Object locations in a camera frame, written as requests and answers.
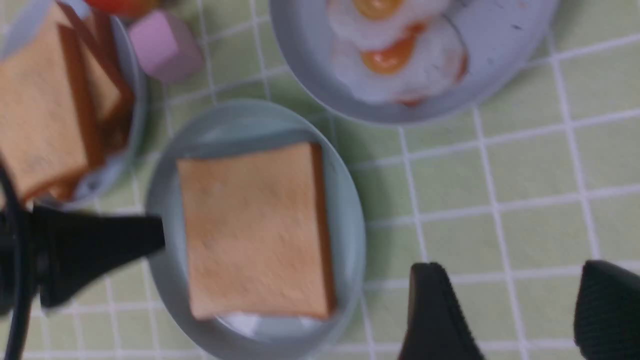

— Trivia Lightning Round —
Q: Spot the toast slice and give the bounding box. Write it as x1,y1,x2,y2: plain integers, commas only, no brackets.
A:
49,10,135,201
1,0,110,203
177,142,338,321

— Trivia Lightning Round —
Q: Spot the grey egg plate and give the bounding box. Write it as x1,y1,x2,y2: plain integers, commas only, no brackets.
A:
268,0,559,126

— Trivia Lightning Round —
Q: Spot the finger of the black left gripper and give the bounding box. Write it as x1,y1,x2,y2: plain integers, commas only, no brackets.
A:
32,206,165,309

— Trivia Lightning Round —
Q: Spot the pink cube block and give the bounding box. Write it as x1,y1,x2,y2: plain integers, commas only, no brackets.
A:
127,9,204,84

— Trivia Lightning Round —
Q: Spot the blue-grey bread plate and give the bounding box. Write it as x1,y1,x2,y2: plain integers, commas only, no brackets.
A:
1,0,149,210

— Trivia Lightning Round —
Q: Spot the green checkered tablecloth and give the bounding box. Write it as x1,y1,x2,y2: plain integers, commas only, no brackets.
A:
0,0,640,360

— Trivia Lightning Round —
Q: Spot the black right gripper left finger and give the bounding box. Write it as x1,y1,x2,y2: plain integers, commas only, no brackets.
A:
398,262,485,360

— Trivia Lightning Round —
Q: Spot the black camera cable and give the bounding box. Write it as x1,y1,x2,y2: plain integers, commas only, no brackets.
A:
0,165,36,360

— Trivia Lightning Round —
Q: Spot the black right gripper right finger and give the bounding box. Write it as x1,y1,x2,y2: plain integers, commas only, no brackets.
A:
574,259,640,360

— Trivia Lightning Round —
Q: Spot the red tomato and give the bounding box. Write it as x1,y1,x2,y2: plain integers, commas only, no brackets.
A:
84,0,161,19

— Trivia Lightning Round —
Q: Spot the light teal empty plate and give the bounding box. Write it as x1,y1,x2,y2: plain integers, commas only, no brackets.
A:
145,99,367,360

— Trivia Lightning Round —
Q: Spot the fried egg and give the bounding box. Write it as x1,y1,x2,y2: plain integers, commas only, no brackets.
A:
332,18,469,105
326,0,453,51

